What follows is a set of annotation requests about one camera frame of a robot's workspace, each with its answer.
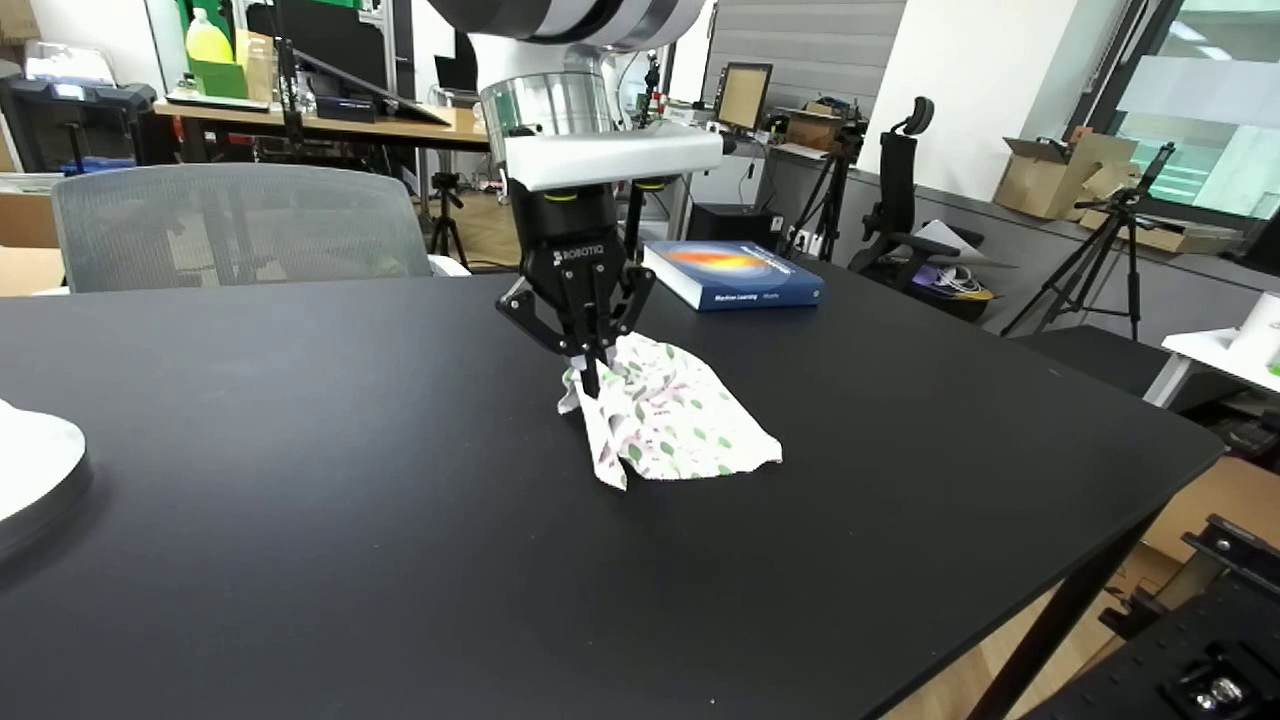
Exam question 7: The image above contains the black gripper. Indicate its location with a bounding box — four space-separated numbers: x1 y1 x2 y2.
497 186 658 401

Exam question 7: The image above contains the white cloth with green dots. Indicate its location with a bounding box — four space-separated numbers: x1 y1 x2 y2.
550 334 789 496

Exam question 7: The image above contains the blue hardcover book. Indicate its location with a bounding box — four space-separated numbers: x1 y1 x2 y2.
638 238 827 315

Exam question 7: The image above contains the small black tripod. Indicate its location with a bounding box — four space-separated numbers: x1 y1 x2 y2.
423 168 472 268

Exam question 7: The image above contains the white cabinet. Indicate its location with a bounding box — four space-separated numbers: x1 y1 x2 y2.
683 131 771 244

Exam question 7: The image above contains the black tripod beside cabinet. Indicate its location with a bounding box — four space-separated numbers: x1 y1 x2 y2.
782 125 858 263

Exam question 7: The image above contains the wooden desk with black legs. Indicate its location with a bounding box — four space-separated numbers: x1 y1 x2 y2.
151 98 657 273

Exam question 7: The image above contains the grey mesh office chair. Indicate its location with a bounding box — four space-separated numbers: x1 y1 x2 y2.
51 162 472 296

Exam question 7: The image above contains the black slanted desk monitor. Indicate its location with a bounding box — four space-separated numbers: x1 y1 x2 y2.
243 0 454 131

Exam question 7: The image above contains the green poster board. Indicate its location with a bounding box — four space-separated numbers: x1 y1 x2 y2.
142 0 257 113

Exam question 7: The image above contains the open cardboard box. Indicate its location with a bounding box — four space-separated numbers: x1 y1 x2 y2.
992 128 1144 223

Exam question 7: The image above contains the clear acrylic plate with bolts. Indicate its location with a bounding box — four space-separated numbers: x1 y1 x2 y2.
0 398 92 527

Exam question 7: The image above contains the black printer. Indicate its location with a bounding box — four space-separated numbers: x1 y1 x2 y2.
0 78 158 177

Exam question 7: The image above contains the white side table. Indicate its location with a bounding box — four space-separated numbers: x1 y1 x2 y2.
1140 323 1280 411

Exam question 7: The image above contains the black metal stand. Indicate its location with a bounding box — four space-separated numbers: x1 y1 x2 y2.
1022 516 1280 720

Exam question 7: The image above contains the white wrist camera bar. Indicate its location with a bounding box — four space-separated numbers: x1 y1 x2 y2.
500 125 731 197

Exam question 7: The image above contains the black picture frame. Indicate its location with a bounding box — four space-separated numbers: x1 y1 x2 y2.
712 62 775 131

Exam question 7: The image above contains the large black camera tripod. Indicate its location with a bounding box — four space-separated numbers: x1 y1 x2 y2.
997 142 1185 347

